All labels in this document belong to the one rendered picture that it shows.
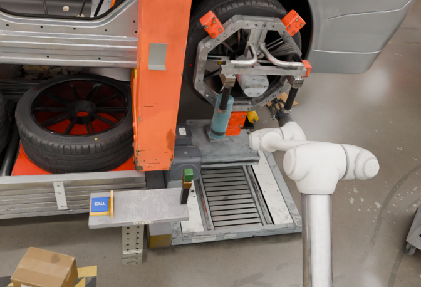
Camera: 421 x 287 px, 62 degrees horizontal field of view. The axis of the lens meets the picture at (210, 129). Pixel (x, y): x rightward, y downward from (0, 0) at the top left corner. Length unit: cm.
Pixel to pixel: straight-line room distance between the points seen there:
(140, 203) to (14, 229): 81
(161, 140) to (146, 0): 62
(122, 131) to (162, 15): 84
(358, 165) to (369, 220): 133
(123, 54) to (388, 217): 198
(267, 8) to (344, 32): 55
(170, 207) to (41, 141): 71
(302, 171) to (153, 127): 64
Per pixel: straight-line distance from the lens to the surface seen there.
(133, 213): 162
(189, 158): 192
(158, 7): 121
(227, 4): 178
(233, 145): 232
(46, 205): 200
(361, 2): 214
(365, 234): 252
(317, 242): 129
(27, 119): 203
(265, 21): 176
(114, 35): 186
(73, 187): 188
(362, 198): 271
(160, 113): 144
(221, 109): 168
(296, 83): 172
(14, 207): 203
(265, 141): 174
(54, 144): 186
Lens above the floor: 178
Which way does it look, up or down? 40 degrees down
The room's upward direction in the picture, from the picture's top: 12 degrees clockwise
